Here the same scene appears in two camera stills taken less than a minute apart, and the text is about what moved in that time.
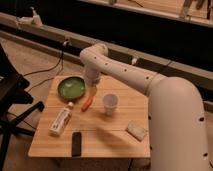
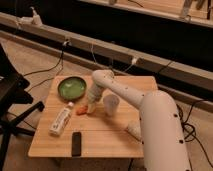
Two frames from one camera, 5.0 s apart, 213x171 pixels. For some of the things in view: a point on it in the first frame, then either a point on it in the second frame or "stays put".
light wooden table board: (113, 122) stays put
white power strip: (32, 21) stays put
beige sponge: (136, 129) stays put
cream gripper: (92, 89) -> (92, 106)
